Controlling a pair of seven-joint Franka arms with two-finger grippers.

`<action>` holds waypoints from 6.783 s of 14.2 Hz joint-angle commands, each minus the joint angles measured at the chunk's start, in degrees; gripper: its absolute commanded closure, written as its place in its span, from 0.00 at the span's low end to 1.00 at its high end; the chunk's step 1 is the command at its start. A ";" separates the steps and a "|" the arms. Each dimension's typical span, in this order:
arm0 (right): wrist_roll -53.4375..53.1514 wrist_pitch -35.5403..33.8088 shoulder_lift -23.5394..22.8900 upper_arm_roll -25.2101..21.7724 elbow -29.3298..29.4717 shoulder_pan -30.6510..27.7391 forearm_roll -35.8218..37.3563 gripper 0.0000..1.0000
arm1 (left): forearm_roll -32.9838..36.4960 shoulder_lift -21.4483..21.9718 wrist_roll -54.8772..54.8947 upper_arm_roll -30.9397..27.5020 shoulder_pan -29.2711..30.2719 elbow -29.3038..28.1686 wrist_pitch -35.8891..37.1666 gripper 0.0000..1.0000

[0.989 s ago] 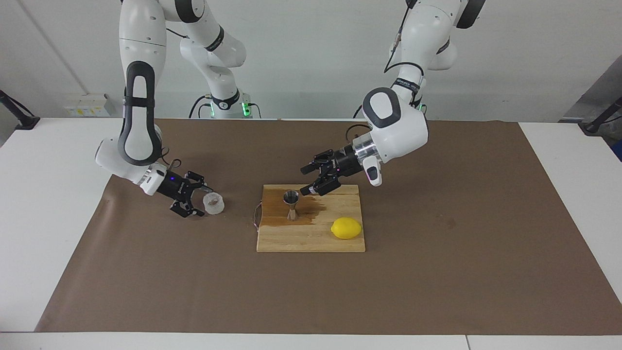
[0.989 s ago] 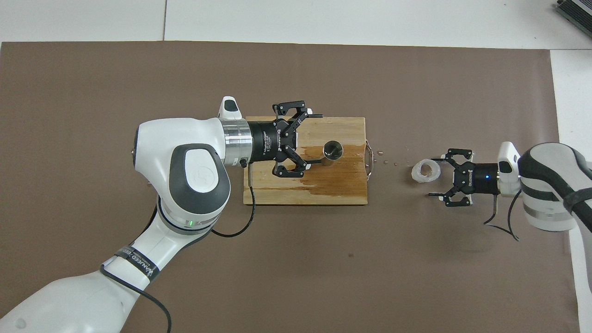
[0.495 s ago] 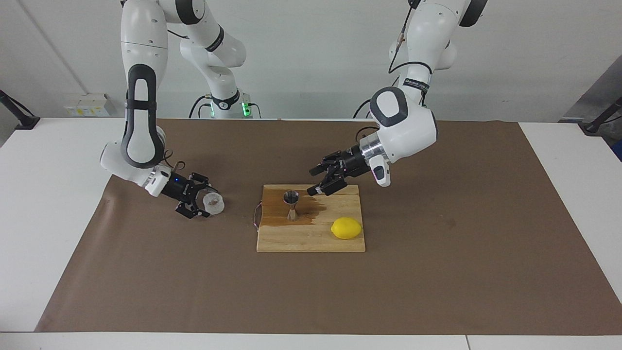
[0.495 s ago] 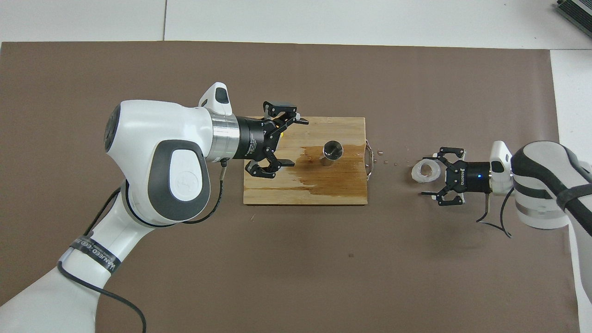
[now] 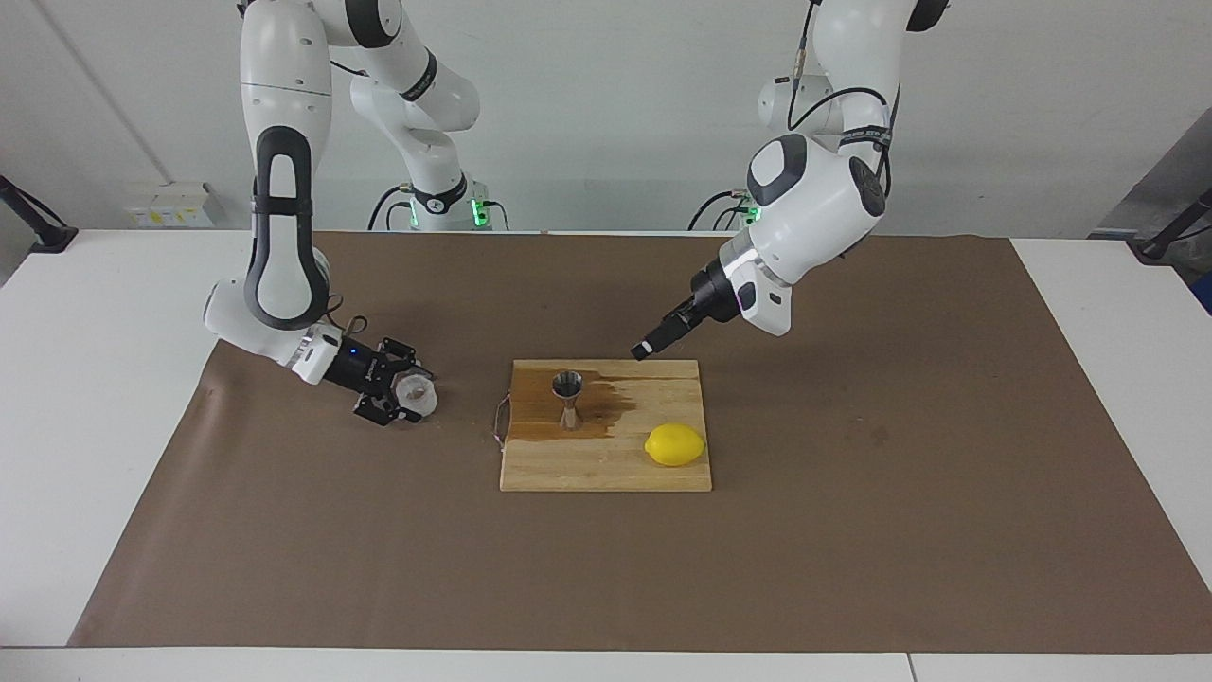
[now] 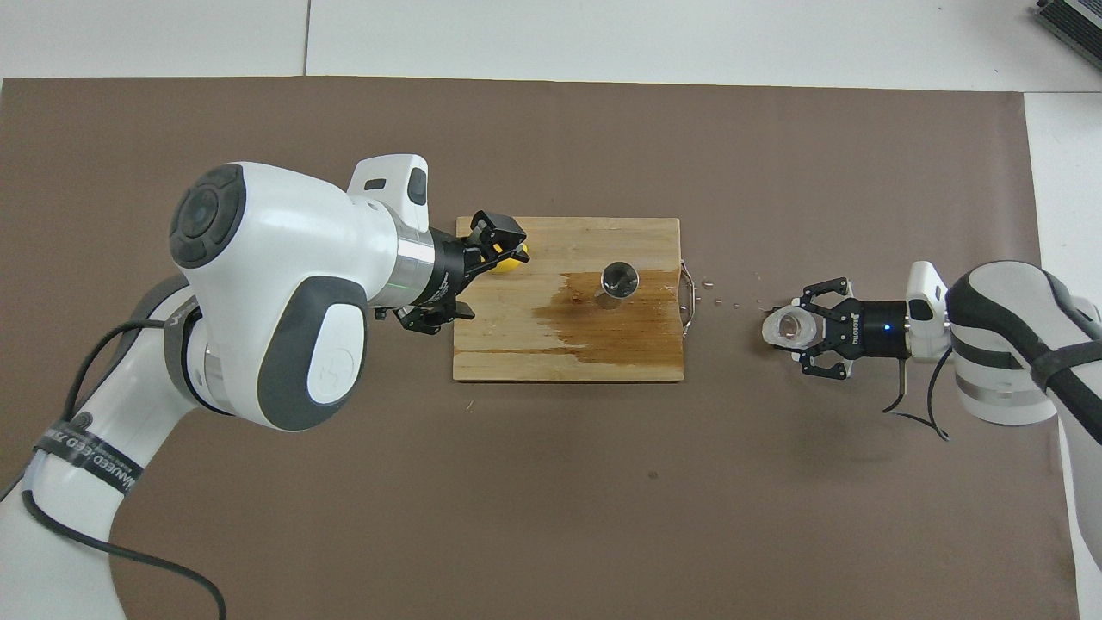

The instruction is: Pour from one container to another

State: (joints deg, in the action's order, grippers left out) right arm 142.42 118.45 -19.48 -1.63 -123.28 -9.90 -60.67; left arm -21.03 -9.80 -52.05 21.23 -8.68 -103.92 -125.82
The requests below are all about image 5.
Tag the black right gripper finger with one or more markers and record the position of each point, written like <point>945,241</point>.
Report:
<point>402,353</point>
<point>379,413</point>

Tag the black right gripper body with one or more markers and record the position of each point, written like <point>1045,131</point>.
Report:
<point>358,369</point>

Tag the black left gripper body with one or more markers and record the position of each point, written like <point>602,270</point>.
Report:
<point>712,296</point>

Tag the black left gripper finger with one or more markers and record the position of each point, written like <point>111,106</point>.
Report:
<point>668,330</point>

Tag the small translucent white cup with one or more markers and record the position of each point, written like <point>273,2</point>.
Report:
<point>417,393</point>

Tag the steel double jigger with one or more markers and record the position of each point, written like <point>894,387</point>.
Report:
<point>568,398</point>

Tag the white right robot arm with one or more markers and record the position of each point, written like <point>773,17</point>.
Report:
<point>284,95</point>

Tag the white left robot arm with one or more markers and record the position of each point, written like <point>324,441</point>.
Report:
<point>814,213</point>

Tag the yellow lemon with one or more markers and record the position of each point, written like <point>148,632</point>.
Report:
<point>675,445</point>

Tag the wooden cutting board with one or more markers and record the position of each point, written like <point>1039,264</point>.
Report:
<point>587,464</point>

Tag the brown paper table mat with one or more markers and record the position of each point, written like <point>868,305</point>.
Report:
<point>606,568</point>

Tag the black clamp stand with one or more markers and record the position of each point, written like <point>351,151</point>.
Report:
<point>47,237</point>
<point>1160,248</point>

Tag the blue plastic object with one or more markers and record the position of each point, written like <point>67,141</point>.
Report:
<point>1204,292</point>

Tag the white wall socket box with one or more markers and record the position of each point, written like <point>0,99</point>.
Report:
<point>170,206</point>

